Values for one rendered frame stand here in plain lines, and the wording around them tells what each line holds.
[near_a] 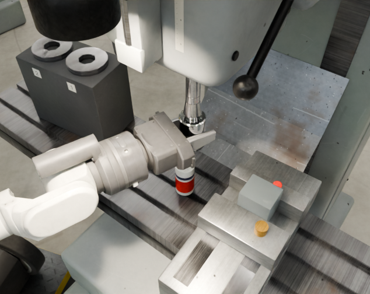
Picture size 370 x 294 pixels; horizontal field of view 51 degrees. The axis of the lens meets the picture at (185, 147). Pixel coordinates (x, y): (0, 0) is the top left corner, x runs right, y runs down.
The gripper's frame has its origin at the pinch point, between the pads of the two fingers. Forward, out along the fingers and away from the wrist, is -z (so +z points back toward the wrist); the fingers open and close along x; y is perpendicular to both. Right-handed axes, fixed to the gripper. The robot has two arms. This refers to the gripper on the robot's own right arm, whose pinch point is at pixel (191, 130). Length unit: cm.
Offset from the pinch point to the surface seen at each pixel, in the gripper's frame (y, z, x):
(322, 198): 45, -43, -6
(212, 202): 8.8, 1.6, -9.7
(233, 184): 11.3, -5.4, -7.1
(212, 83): -20.3, 4.6, -11.3
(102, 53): -0.1, 4.3, 30.0
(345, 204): 92, -83, 3
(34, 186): 113, 31, 101
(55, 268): 73, 33, 29
